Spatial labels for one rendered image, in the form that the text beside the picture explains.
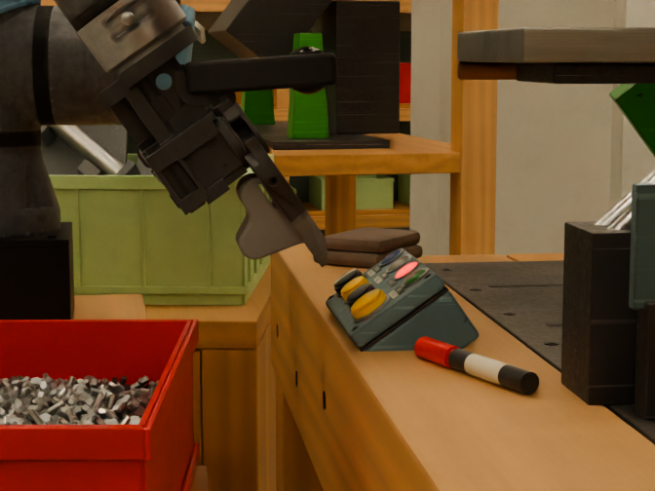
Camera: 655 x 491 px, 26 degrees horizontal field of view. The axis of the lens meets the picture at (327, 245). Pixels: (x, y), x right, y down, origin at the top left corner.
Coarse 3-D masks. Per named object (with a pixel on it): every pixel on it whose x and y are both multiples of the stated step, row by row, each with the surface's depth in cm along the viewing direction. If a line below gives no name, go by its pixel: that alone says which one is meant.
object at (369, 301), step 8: (376, 288) 106; (368, 296) 105; (376, 296) 105; (384, 296) 105; (360, 304) 105; (368, 304) 104; (376, 304) 104; (352, 312) 106; (360, 312) 105; (368, 312) 104
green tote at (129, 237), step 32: (128, 160) 224; (64, 192) 185; (96, 192) 184; (128, 192) 184; (160, 192) 184; (96, 224) 185; (128, 224) 185; (160, 224) 185; (192, 224) 184; (224, 224) 184; (96, 256) 186; (128, 256) 185; (160, 256) 185; (192, 256) 185; (224, 256) 185; (96, 288) 186; (128, 288) 186; (160, 288) 185; (192, 288) 185; (224, 288) 185
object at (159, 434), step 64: (0, 320) 106; (64, 320) 106; (128, 320) 106; (192, 320) 106; (0, 384) 102; (64, 384) 102; (128, 384) 106; (192, 384) 106; (0, 448) 75; (64, 448) 75; (128, 448) 75; (192, 448) 105
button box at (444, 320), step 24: (384, 264) 115; (384, 288) 109; (408, 288) 105; (432, 288) 104; (336, 312) 112; (384, 312) 104; (408, 312) 104; (432, 312) 104; (456, 312) 104; (360, 336) 104; (384, 336) 104; (408, 336) 104; (432, 336) 104; (456, 336) 105
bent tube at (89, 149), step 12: (60, 132) 207; (72, 132) 207; (84, 132) 208; (72, 144) 207; (84, 144) 206; (96, 144) 207; (84, 156) 207; (96, 156) 206; (108, 156) 206; (108, 168) 206; (120, 168) 206
